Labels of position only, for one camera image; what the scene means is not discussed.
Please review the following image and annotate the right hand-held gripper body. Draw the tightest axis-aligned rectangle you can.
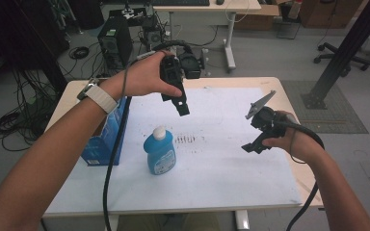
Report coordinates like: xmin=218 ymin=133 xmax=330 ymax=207
xmin=245 ymin=90 xmax=287 ymax=140

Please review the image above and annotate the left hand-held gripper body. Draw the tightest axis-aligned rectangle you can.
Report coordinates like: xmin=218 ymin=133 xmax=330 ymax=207
xmin=158 ymin=47 xmax=210 ymax=103

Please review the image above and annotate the blue bottle with white cap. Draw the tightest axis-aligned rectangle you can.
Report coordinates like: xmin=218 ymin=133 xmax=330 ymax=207
xmin=143 ymin=125 xmax=177 ymax=176

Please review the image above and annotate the blue cardboard box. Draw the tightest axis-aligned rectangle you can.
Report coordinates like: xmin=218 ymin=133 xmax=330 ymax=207
xmin=80 ymin=95 xmax=130 ymax=167

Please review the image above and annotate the person's left hand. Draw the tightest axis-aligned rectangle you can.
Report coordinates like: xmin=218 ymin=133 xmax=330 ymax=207
xmin=104 ymin=50 xmax=184 ymax=99

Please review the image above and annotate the person's right hand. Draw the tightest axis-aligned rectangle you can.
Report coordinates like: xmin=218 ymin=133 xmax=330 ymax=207
xmin=261 ymin=110 xmax=326 ymax=165

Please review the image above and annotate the white table mat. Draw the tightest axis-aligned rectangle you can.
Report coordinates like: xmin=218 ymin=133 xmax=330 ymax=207
xmin=44 ymin=86 xmax=303 ymax=216

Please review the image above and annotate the small black computer tower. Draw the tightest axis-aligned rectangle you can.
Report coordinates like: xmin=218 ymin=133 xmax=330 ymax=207
xmin=141 ymin=15 xmax=166 ymax=52

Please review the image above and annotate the large black computer tower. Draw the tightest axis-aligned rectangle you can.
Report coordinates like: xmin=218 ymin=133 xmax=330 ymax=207
xmin=96 ymin=14 xmax=134 ymax=70

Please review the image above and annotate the grey floor mat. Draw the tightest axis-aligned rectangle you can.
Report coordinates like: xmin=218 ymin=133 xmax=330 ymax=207
xmin=280 ymin=80 xmax=369 ymax=135

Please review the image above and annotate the black keyboard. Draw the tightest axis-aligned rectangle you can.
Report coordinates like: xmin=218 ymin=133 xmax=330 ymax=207
xmin=150 ymin=0 xmax=211 ymax=8

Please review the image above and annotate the black electronic device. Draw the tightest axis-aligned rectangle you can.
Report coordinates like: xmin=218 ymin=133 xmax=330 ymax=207
xmin=109 ymin=7 xmax=148 ymax=27

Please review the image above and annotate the wristwatch with white band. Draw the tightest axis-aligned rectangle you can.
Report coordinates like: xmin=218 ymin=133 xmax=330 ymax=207
xmin=76 ymin=77 xmax=119 ymax=115

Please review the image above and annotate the white desk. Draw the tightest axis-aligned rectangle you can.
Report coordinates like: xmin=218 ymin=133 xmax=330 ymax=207
xmin=152 ymin=0 xmax=263 ymax=73

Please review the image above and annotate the white table leg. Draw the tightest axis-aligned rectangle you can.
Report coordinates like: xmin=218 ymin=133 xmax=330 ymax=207
xmin=104 ymin=214 xmax=120 ymax=231
xmin=234 ymin=210 xmax=251 ymax=231

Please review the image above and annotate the black office chair base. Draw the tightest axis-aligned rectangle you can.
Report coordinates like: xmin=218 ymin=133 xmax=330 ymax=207
xmin=313 ymin=41 xmax=370 ymax=78

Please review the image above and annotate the brown cardboard box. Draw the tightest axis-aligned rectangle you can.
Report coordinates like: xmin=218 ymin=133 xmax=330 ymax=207
xmin=234 ymin=3 xmax=282 ymax=32

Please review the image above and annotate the brown wooden cabinet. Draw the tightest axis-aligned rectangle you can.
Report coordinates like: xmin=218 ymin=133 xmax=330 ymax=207
xmin=298 ymin=0 xmax=364 ymax=29

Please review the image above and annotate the dark curtain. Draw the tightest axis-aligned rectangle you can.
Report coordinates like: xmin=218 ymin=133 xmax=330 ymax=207
xmin=0 ymin=0 xmax=70 ymax=70

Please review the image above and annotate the thick black gripper cable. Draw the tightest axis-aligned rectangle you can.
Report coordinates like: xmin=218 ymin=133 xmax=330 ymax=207
xmin=273 ymin=118 xmax=326 ymax=231
xmin=101 ymin=39 xmax=194 ymax=231

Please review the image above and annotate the black cable coil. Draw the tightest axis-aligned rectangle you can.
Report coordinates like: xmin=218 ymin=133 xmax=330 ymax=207
xmin=68 ymin=45 xmax=91 ymax=61

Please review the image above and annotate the black metal post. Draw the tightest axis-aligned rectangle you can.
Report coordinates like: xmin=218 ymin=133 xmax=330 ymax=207
xmin=302 ymin=0 xmax=370 ymax=110

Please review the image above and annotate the black floor cable bundle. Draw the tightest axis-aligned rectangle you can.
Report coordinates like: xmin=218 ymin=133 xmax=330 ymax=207
xmin=0 ymin=68 xmax=62 ymax=152

